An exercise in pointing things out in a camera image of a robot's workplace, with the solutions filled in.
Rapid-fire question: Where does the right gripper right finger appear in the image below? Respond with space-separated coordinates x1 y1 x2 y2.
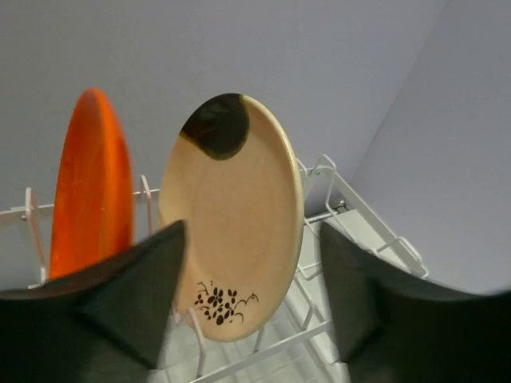
319 223 510 382

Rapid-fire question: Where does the beige plate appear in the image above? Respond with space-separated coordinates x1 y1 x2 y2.
158 93 304 342

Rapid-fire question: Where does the orange plate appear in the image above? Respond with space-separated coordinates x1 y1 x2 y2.
50 88 134 279

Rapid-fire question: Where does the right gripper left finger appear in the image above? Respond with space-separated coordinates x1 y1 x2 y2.
1 220 187 382

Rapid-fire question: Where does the white wire dish rack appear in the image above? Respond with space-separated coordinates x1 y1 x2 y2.
1 157 426 382

